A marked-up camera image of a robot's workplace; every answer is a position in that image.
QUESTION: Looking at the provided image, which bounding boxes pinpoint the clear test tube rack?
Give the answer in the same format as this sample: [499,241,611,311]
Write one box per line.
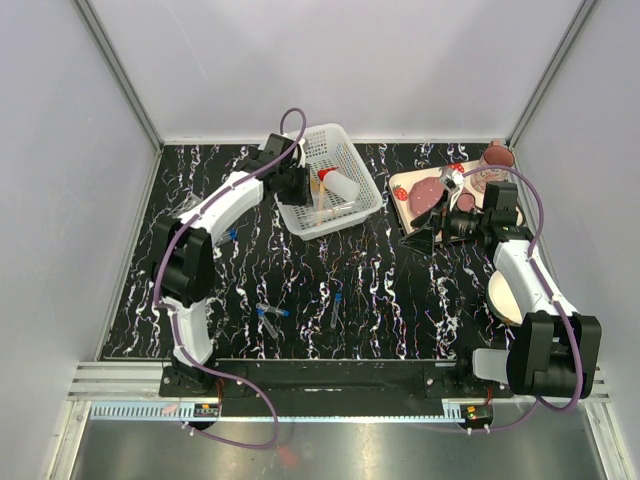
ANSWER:
[167,193,202,217]

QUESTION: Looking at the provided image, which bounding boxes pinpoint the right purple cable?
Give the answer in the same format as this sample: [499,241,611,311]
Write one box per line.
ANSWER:
[414,166,584,434]

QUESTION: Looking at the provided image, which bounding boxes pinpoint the pink patterned mug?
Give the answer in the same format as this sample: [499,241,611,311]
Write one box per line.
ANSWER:
[470,140,515,193]

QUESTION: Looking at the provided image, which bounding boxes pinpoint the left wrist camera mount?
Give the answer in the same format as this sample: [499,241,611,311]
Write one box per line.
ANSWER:
[289,139,306,167]

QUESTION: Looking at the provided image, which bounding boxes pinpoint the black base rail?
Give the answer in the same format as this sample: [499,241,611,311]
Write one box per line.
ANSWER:
[159,360,513,420]

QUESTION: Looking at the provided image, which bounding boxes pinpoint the wooden test tube clamp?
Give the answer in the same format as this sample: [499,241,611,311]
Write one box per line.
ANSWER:
[316,183,326,226]

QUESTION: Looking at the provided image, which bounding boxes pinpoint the wash bottle red cap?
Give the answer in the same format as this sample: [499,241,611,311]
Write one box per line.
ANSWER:
[318,168,360,202]

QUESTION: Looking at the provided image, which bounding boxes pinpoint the white plastic perforated basket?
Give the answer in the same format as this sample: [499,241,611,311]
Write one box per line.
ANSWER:
[277,123,382,241]

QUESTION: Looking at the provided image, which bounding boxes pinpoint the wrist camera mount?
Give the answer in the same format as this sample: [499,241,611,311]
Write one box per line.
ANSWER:
[289,139,306,167]
[438,167,464,210]

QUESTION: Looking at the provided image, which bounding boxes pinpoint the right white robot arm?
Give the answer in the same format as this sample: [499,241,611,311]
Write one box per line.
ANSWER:
[402,177,602,401]

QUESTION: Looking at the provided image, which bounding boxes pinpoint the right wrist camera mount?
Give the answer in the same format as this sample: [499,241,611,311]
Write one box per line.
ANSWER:
[438,167,464,210]

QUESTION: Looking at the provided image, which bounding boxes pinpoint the white bowl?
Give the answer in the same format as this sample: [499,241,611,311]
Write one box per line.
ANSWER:
[487,271,523,327]

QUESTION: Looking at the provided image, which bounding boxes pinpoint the bundle of plastic pipettes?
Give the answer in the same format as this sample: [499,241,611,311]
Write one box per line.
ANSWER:
[300,201,360,225]

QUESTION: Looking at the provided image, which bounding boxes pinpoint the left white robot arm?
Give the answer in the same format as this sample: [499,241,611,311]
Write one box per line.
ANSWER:
[150,134,312,396]

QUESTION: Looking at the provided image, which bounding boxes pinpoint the pink dotted plate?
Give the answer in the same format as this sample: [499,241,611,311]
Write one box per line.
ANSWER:
[408,177,476,217]

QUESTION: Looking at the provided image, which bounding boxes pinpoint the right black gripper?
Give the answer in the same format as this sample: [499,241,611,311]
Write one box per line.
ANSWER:
[399,188,490,257]

